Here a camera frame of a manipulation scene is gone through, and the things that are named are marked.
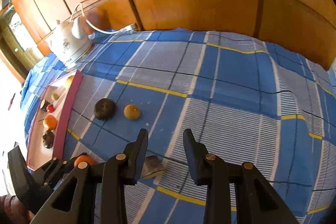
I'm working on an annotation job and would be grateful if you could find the yellow bell pepper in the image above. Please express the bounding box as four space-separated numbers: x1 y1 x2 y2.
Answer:
64 75 74 89

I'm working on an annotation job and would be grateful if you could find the blue plaid tablecloth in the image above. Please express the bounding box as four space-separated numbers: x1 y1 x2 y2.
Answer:
20 27 336 224

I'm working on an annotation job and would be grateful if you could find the pink white cardboard tray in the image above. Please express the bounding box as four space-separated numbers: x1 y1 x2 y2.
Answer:
26 70 83 170

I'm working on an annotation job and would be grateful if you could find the dark round mangosteen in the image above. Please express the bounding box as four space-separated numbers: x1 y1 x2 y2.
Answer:
94 98 116 121

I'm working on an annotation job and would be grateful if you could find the dark cylinder log slice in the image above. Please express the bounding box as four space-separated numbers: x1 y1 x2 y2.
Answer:
40 99 50 112

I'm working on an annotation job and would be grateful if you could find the person left hand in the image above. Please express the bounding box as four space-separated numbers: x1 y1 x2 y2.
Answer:
0 194 34 224

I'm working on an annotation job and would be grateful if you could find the brown bark wood chunk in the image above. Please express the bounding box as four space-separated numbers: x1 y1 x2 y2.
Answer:
141 155 165 179

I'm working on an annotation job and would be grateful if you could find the orange mandarin with stem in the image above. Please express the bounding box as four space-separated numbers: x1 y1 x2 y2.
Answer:
38 114 58 131

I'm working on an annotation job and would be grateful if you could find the white kettle power cable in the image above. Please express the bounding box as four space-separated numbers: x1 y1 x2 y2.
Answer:
68 0 138 35

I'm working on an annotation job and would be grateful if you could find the white ceramic electric kettle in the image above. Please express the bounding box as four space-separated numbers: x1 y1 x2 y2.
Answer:
46 18 92 68

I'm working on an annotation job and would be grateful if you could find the wooden glass door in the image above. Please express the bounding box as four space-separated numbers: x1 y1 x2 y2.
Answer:
1 0 43 83

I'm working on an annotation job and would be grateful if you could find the small tan round fruit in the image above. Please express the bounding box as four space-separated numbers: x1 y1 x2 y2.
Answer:
51 93 59 101

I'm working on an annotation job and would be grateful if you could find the small red tomato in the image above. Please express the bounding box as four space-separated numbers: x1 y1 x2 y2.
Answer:
46 104 55 113

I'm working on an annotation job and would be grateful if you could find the dark wrinkled avocado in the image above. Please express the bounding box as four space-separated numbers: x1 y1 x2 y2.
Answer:
42 130 55 149

